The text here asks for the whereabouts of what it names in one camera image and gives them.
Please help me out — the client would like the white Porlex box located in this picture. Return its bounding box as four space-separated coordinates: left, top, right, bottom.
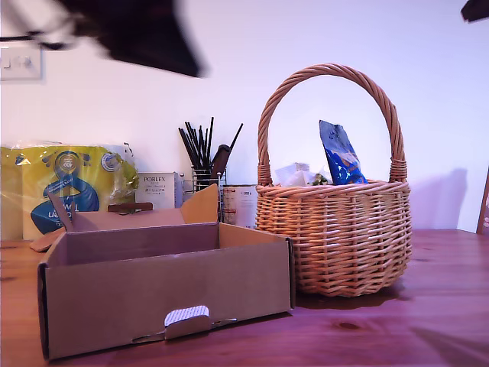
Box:
136 171 181 211

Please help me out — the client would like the black cable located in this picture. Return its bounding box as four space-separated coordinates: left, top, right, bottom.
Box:
0 32 79 51

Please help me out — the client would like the yellow paper towel package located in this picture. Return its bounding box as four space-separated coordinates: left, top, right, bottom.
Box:
0 140 141 242

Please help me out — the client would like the blue Terry's orange egg bag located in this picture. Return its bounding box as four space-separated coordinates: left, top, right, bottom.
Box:
318 119 370 186

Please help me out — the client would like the brown-handled knife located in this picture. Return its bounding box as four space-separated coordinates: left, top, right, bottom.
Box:
209 144 232 180

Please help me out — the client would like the white wall light switch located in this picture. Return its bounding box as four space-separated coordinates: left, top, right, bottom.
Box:
0 46 44 82

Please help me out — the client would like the large white-label tin can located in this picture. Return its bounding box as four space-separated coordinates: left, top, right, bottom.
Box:
222 183 258 230

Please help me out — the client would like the woven wicker basket with handle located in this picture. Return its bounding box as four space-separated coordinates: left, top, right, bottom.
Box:
254 62 414 299

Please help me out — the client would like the wooden chair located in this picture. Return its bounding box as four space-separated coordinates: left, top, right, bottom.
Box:
476 182 489 235

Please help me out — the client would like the brown cardboard box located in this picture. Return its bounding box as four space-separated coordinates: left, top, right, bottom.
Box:
36 183 296 361

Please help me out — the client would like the black chopstick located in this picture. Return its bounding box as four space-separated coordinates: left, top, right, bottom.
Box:
198 124 209 169
184 121 206 169
206 116 215 169
226 122 245 154
178 127 199 169

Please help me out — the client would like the dark wooden bar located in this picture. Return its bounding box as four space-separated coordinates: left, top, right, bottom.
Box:
107 202 154 214

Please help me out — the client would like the light wooden spatula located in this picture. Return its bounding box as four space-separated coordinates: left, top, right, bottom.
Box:
29 229 64 254

